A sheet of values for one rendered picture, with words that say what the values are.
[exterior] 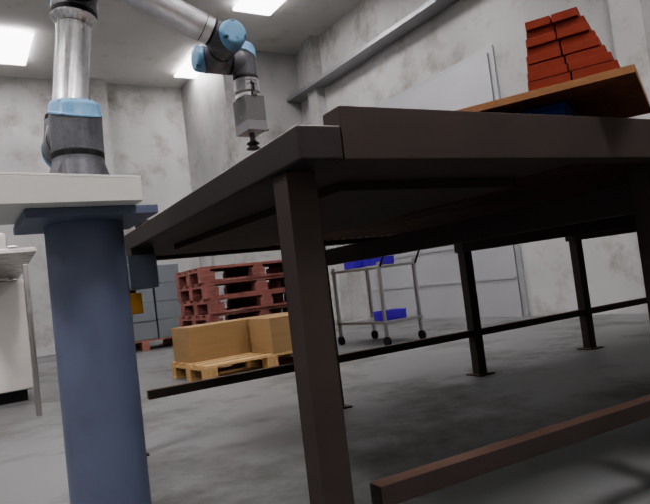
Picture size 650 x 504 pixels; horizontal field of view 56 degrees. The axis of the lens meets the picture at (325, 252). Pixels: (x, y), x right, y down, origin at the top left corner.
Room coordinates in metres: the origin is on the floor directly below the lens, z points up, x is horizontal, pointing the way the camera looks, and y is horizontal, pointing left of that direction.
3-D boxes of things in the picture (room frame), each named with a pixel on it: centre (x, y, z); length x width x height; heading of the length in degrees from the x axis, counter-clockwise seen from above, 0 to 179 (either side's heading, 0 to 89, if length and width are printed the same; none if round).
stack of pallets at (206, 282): (6.81, 0.92, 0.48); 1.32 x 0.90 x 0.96; 123
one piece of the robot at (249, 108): (1.81, 0.16, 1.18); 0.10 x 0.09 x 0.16; 123
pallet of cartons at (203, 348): (5.31, 0.73, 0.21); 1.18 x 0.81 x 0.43; 126
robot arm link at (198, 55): (1.74, 0.25, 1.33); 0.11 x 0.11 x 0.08; 31
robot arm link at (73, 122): (1.42, 0.55, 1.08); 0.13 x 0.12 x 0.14; 31
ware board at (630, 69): (1.65, -0.63, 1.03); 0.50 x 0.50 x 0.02; 59
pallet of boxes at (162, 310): (9.24, 2.95, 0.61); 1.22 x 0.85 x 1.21; 123
